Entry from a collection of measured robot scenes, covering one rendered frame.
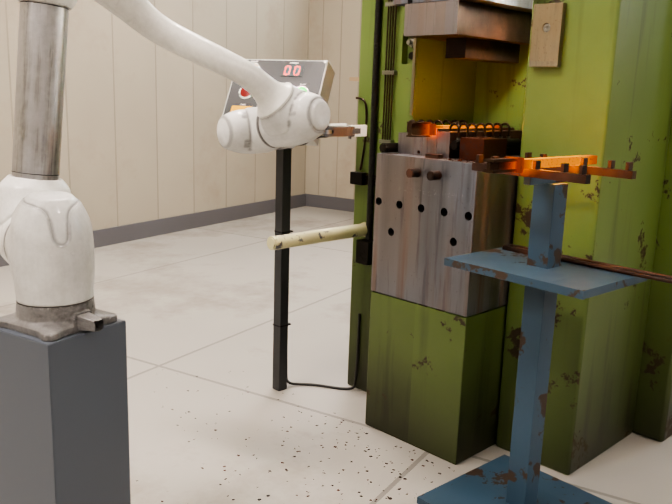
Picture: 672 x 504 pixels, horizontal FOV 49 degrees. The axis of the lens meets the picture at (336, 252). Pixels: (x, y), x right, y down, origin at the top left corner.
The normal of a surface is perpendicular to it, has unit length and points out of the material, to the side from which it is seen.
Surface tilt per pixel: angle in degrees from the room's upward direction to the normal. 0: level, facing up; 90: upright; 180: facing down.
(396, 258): 90
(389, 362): 90
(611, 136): 90
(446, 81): 90
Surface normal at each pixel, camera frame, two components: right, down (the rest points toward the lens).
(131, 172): 0.86, 0.14
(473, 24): 0.70, 0.17
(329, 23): -0.51, 0.16
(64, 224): 0.64, -0.16
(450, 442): -0.71, 0.12
